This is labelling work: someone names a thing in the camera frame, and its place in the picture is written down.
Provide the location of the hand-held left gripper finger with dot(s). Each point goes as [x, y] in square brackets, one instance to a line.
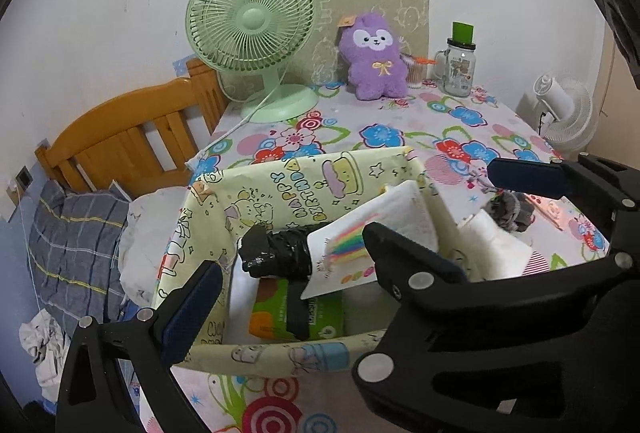
[192, 308]

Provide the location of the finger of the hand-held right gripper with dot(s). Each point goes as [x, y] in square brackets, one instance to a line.
[420, 298]
[525, 178]

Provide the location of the dark grey glove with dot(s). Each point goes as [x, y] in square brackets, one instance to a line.
[510, 213]

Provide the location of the white towel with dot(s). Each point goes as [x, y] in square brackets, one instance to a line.
[495, 248]

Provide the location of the orange green tissue pack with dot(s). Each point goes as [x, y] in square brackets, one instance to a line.
[272, 313]

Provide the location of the white rainbow print card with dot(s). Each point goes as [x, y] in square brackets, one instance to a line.
[340, 253]

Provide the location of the black bundle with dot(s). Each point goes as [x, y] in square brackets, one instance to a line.
[280, 250]

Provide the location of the yellow cartoon storage box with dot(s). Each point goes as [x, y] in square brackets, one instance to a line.
[280, 183]

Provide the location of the white standing fan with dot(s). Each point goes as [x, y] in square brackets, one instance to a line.
[570, 113]

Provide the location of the white bedding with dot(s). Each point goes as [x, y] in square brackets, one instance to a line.
[150, 238]

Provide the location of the beige door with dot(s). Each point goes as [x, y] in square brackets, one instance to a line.
[615, 113]

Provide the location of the glass mug with green lid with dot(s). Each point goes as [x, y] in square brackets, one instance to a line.
[457, 68]

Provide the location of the grey plaid pillow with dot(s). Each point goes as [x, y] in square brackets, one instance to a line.
[75, 243]

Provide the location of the floral tablecloth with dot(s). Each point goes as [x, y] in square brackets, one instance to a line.
[390, 133]

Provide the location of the small cup of cotton swabs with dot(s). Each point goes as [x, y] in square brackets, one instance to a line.
[414, 75]

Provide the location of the white crumpled cloth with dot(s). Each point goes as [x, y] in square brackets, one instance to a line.
[40, 343]

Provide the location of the purple plush toy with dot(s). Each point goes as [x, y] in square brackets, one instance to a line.
[375, 73]

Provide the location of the wooden bed headboard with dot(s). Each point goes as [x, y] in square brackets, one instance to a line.
[115, 123]

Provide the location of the green desk fan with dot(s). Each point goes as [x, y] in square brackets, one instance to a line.
[250, 20]

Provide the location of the wall socket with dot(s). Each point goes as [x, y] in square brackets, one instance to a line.
[23, 177]

